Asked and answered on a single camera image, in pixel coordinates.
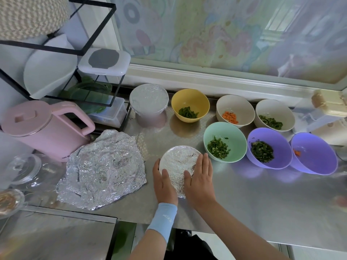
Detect beige bowl with greens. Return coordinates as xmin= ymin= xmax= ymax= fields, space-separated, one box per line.
xmin=255 ymin=99 xmax=297 ymax=133

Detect person's left hand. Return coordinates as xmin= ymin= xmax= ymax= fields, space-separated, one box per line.
xmin=152 ymin=158 xmax=179 ymax=207

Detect mint green bowl chopped greens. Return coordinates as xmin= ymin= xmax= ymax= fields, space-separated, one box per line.
xmin=203 ymin=122 xmax=248 ymax=164

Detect woven rope basket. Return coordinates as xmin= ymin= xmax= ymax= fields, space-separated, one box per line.
xmin=0 ymin=0 xmax=71 ymax=42

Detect white plate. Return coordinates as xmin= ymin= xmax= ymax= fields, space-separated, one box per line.
xmin=23 ymin=34 xmax=79 ymax=100

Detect green floor mat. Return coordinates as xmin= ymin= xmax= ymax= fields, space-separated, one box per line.
xmin=110 ymin=221 xmax=137 ymax=260

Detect light blue wristband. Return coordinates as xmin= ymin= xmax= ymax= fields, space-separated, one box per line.
xmin=146 ymin=202 xmax=179 ymax=245

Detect person's right forearm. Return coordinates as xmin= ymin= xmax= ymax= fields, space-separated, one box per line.
xmin=195 ymin=200 xmax=291 ymax=260

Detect pink electric kettle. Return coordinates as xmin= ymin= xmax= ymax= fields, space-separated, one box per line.
xmin=0 ymin=100 xmax=97 ymax=163

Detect window with cartoon film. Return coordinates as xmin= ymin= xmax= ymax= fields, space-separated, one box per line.
xmin=76 ymin=0 xmax=347 ymax=103

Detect purple bowl carrot pieces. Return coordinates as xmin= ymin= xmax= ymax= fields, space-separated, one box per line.
xmin=289 ymin=132 xmax=339 ymax=176

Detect white bowl carrot pieces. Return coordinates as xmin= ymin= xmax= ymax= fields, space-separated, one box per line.
xmin=216 ymin=95 xmax=256 ymax=129

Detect stainless steel countertop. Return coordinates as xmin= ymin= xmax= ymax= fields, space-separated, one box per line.
xmin=0 ymin=95 xmax=347 ymax=260

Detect stack of aluminium foil sheets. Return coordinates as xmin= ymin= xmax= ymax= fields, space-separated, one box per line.
xmin=56 ymin=129 xmax=148 ymax=211

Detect person's right hand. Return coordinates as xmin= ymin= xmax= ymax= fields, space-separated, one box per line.
xmin=183 ymin=153 xmax=217 ymax=210

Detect clear glass jar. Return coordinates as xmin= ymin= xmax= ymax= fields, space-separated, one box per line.
xmin=4 ymin=153 xmax=43 ymax=187

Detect pink bowl with greens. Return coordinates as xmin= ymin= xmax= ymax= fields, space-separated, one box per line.
xmin=134 ymin=111 xmax=167 ymax=128

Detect foil-covered bowl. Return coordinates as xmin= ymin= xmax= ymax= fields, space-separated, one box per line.
xmin=129 ymin=83 xmax=169 ymax=116
xmin=159 ymin=145 xmax=202 ymax=199

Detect yellow bowl with greens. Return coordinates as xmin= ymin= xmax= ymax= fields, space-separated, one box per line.
xmin=171 ymin=88 xmax=210 ymax=124

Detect purple bowl chopped greens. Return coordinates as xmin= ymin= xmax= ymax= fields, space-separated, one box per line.
xmin=247 ymin=127 xmax=294 ymax=170

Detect black trousers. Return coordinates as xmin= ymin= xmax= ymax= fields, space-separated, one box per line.
xmin=164 ymin=229 xmax=219 ymax=260

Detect clear plastic box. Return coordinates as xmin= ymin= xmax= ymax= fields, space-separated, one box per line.
xmin=88 ymin=96 xmax=129 ymax=129

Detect black metal rack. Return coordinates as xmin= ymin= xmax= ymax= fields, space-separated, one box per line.
xmin=0 ymin=0 xmax=132 ymax=111

